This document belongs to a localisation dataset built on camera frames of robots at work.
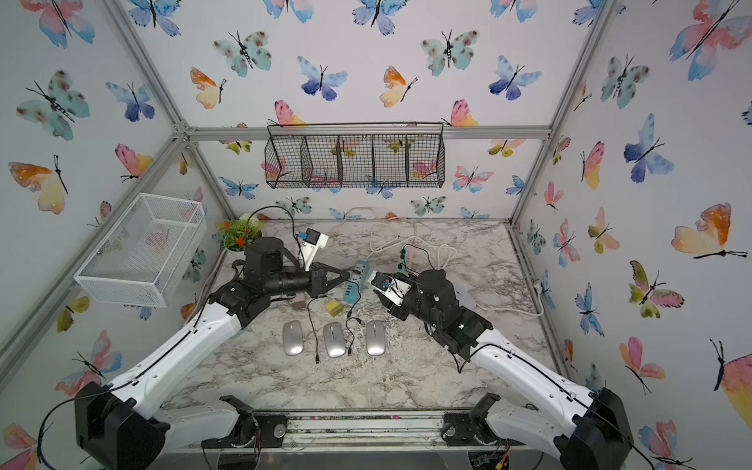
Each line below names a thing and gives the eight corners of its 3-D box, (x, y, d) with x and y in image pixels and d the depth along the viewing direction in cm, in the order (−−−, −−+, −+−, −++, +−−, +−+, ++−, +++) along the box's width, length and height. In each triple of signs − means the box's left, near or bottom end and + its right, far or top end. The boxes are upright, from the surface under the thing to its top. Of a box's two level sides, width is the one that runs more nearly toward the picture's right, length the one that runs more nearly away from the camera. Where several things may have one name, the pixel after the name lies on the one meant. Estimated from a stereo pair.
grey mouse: (327, 360, 87) (326, 358, 85) (323, 327, 94) (322, 323, 92) (347, 355, 88) (346, 353, 86) (342, 322, 95) (341, 319, 93)
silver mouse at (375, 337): (364, 355, 88) (364, 353, 87) (366, 322, 95) (366, 319, 94) (386, 355, 88) (386, 353, 87) (386, 322, 95) (386, 319, 94)
